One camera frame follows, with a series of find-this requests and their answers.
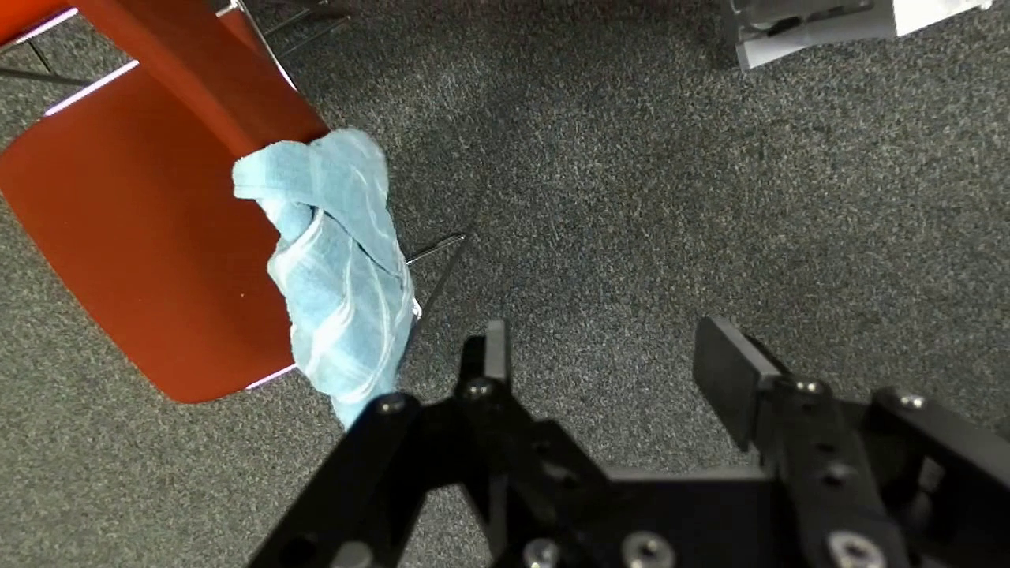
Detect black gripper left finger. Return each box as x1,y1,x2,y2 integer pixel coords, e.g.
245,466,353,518
454,319,531,427

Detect red chair without cloth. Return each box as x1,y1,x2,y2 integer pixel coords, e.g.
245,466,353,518
0,0,80,49

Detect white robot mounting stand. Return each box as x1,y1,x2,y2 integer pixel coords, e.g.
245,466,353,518
722,0,996,71

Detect red chair holding cloth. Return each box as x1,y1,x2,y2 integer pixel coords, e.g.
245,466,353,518
0,0,331,409

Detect light blue cloth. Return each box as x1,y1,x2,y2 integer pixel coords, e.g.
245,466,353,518
229,126,427,431

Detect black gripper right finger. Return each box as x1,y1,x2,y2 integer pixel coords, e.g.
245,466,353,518
690,311,789,457

